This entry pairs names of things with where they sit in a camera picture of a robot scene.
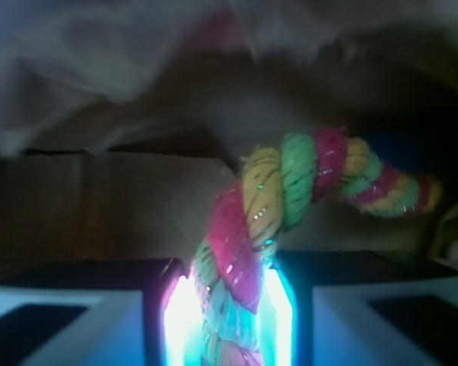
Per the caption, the brown paper bag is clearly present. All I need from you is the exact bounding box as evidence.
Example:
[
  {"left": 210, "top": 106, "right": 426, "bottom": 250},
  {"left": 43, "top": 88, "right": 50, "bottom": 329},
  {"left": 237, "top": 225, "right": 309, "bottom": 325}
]
[{"left": 0, "top": 1, "right": 458, "bottom": 280}]

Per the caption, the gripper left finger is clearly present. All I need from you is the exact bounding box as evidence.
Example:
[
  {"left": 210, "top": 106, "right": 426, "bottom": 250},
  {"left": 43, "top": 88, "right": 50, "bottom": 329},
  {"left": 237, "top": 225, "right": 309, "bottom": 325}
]
[{"left": 0, "top": 258, "right": 202, "bottom": 365}]

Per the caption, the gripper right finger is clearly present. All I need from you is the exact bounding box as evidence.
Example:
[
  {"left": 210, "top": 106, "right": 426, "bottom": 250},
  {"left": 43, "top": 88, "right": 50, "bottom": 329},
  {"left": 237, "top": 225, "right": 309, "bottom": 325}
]
[{"left": 260, "top": 251, "right": 458, "bottom": 365}]

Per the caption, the multicolored twisted rope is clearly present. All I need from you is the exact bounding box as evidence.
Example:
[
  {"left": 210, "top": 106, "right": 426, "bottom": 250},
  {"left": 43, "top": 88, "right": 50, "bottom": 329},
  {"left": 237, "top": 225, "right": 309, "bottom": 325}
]
[{"left": 190, "top": 127, "right": 443, "bottom": 366}]

